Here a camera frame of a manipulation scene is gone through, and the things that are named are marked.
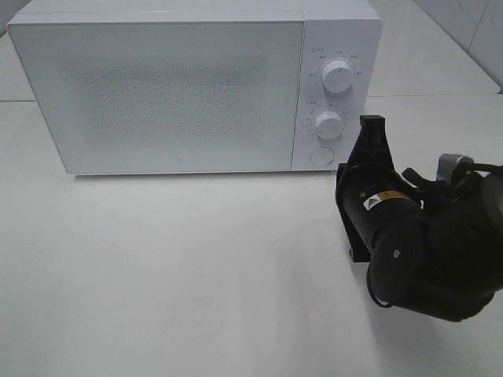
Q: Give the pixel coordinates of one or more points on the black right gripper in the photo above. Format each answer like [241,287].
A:
[371,198]

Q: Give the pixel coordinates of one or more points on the white dial knob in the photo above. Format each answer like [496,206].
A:
[337,75]
[328,125]

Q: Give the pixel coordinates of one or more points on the round white door button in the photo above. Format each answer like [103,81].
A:
[322,156]

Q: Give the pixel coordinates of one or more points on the white microwave door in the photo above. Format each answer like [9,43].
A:
[165,98]

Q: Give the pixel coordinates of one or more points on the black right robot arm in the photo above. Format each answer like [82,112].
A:
[431,246]

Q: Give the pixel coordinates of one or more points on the white microwave oven body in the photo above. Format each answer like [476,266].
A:
[331,29]

